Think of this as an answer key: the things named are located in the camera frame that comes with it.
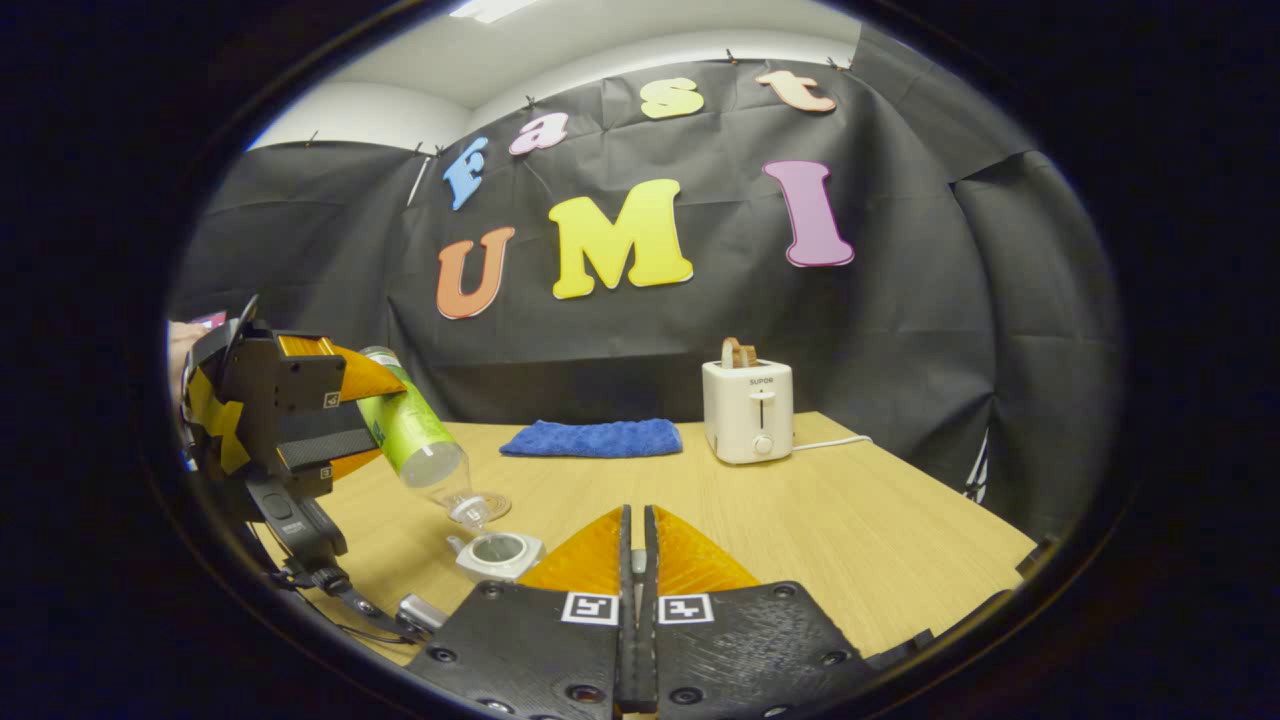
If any green label water bottle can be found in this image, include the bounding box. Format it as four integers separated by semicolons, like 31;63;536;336
357;345;493;531

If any grey ceramic teacup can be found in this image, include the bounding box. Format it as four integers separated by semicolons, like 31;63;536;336
447;530;548;584

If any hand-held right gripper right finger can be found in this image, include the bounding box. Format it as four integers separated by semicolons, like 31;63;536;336
643;505;883;720

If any ceiling light panel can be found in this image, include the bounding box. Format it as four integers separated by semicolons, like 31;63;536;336
450;0;541;24

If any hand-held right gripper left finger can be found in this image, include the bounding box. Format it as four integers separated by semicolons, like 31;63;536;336
405;505;636;720

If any blue towel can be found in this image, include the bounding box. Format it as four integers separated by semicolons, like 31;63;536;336
499;418;684;459

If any white toaster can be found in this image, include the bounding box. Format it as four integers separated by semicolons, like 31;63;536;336
702;358;795;465

